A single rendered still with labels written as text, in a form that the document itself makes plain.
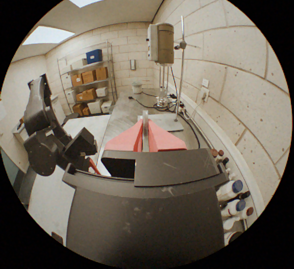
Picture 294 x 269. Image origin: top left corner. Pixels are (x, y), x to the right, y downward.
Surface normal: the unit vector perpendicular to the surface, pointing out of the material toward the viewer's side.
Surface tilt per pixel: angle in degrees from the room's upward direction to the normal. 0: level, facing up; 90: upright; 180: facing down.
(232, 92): 90
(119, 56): 90
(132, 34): 90
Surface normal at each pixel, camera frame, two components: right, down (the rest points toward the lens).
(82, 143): 0.37, 0.33
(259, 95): -0.99, 0.07
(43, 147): 0.70, -0.01
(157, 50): 0.10, 0.59
